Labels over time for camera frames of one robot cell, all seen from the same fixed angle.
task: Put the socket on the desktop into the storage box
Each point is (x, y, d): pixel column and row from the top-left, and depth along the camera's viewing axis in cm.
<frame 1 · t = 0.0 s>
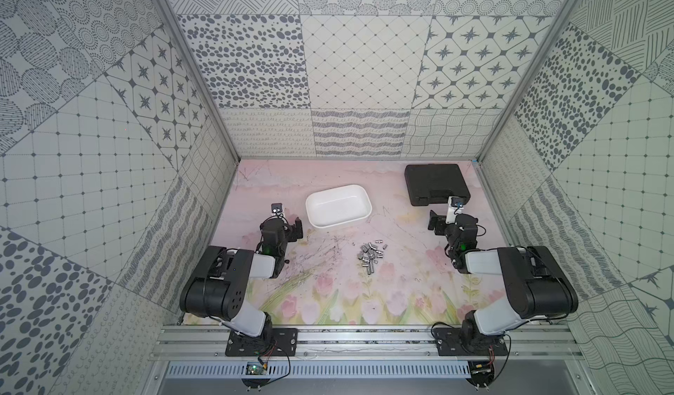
left hand: (283, 216, 94), fingers open
right hand: (445, 214, 95), fingers open
white plastic storage box: (336, 205, 109), on the table
black plastic tool case: (434, 183, 111), point 3 cm above the table
chrome socket in pile: (369, 254, 92), point 2 cm above the table
chrome socket pile front: (369, 262, 90), point 2 cm above the table

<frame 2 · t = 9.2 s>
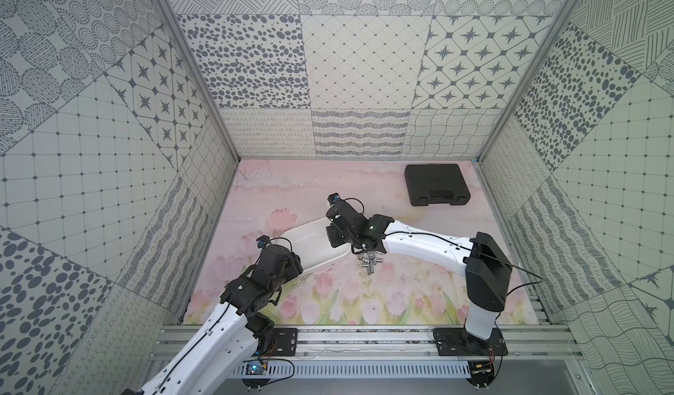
left hand: (292, 258, 80), fingers open
right hand: (335, 229, 84), fingers closed
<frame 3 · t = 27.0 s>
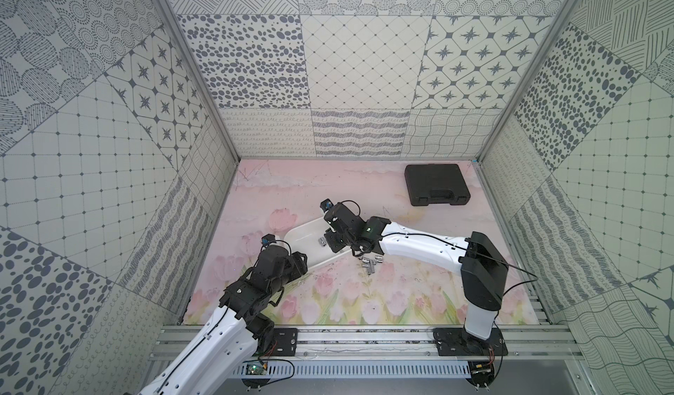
left hand: (299, 256, 79), fingers open
right hand: (335, 233, 84), fingers open
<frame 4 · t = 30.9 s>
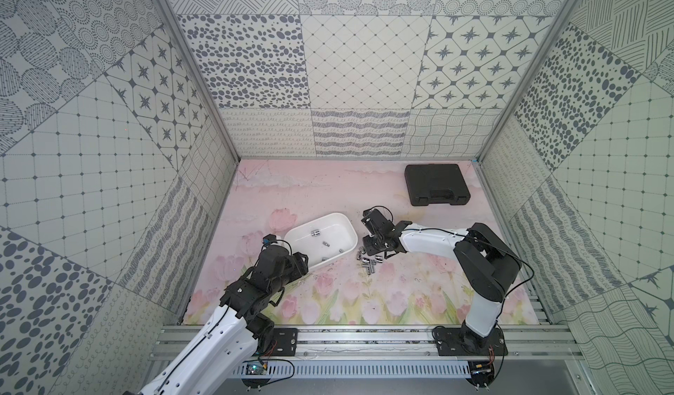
left hand: (300, 256, 79), fingers open
right hand: (373, 245, 94), fingers closed
